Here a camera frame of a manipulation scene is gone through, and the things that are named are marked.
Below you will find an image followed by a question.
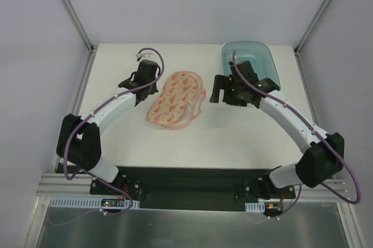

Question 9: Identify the right aluminium frame post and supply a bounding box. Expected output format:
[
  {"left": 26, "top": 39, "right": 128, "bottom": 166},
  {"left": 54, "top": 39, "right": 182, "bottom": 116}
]
[{"left": 294, "top": 0, "right": 333, "bottom": 57}]

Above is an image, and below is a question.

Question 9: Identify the floral mesh laundry bag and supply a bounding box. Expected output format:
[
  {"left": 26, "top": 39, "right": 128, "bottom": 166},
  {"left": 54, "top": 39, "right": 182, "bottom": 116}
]
[{"left": 146, "top": 71, "right": 206, "bottom": 130}]

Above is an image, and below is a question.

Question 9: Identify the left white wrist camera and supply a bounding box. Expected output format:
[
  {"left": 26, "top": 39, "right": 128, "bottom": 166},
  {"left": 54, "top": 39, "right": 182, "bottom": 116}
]
[{"left": 136, "top": 51, "right": 155, "bottom": 61}]

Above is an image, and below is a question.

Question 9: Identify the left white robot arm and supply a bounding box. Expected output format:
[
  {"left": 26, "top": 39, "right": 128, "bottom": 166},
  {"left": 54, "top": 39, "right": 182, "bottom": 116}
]
[{"left": 57, "top": 59, "right": 164, "bottom": 195}]

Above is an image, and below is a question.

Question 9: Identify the right white cable duct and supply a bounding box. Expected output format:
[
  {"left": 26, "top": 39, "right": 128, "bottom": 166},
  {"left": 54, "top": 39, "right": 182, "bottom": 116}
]
[{"left": 245, "top": 202, "right": 285, "bottom": 213}]

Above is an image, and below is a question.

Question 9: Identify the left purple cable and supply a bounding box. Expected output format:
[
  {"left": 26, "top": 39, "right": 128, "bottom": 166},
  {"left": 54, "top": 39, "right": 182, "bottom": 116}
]
[{"left": 46, "top": 47, "right": 166, "bottom": 225}]

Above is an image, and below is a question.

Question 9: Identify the aluminium frame post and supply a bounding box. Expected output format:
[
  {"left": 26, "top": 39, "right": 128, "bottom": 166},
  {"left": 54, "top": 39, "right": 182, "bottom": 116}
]
[
  {"left": 60, "top": 0, "right": 94, "bottom": 54},
  {"left": 294, "top": 0, "right": 333, "bottom": 57}
]

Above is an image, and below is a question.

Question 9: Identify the white cable duct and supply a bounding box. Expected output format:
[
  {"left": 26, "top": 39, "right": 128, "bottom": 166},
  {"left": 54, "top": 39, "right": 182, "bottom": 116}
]
[
  {"left": 49, "top": 197, "right": 140, "bottom": 210},
  {"left": 245, "top": 202, "right": 285, "bottom": 213}
]

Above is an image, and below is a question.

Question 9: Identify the left white cable duct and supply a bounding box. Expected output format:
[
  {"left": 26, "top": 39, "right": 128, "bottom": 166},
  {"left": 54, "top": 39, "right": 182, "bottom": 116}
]
[{"left": 49, "top": 197, "right": 140, "bottom": 210}]

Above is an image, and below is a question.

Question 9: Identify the left aluminium frame post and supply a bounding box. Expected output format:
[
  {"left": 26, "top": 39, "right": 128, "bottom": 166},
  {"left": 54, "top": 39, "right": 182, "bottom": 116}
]
[{"left": 60, "top": 0, "right": 94, "bottom": 54}]

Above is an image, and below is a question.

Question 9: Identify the teal transparent plastic basin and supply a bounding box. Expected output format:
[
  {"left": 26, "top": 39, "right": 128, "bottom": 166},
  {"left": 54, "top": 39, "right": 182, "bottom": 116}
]
[{"left": 221, "top": 41, "right": 280, "bottom": 107}]

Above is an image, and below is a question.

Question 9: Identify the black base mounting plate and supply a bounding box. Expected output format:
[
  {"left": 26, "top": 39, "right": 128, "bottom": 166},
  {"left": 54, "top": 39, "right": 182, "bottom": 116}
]
[{"left": 89, "top": 165, "right": 295, "bottom": 211}]

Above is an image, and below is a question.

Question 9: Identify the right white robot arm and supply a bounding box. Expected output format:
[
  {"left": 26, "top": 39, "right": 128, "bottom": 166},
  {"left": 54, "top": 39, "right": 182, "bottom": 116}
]
[{"left": 210, "top": 61, "right": 344, "bottom": 200}]

